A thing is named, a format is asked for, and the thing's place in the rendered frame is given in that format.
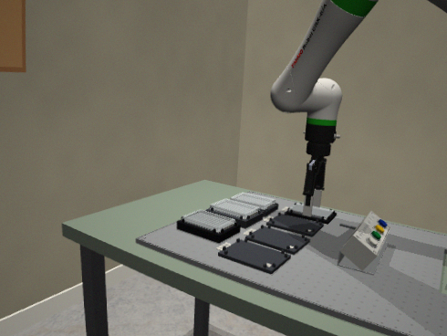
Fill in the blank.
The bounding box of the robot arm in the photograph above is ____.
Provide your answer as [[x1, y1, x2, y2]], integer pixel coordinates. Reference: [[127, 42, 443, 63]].
[[270, 0, 379, 145]]

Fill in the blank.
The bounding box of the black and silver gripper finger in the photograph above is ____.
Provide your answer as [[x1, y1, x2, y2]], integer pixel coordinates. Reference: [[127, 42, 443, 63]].
[[303, 160, 322, 216], [313, 158, 327, 207]]

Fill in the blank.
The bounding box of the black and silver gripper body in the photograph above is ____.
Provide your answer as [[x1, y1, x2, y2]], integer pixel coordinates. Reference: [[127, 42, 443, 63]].
[[307, 142, 331, 172]]

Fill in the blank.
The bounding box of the white button panel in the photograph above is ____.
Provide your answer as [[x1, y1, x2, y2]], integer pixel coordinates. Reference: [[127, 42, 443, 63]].
[[337, 211, 390, 276]]

